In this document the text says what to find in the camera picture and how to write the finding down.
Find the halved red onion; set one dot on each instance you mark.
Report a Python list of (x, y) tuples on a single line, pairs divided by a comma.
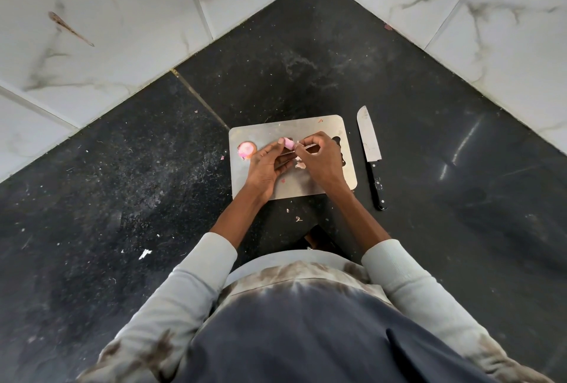
[(246, 150)]

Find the steel cutting board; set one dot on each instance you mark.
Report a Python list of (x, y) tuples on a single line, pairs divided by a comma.
[(292, 185)]

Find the person's right hand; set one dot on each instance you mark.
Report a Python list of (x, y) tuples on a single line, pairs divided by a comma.
[(323, 166)]

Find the person's left hand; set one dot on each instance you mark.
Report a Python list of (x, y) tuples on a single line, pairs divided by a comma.
[(261, 170)]

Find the thin onion peel strip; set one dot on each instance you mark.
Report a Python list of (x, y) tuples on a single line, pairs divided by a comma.
[(308, 147)]

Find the grey tie-dye shirt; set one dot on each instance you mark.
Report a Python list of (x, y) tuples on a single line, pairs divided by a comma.
[(292, 329)]

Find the person's right forearm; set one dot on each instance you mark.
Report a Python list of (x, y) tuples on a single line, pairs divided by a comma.
[(354, 214)]

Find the person's right thumb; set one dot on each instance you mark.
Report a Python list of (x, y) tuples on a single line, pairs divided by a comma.
[(305, 153)]

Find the person's left forearm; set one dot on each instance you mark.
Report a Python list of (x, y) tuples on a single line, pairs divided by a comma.
[(239, 214)]

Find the white paper scrap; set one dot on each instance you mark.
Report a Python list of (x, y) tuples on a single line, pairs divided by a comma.
[(145, 254)]

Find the person's left thumb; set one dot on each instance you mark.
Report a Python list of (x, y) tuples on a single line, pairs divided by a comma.
[(273, 147)]

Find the pink onion piece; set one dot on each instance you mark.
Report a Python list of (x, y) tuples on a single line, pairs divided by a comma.
[(289, 143)]

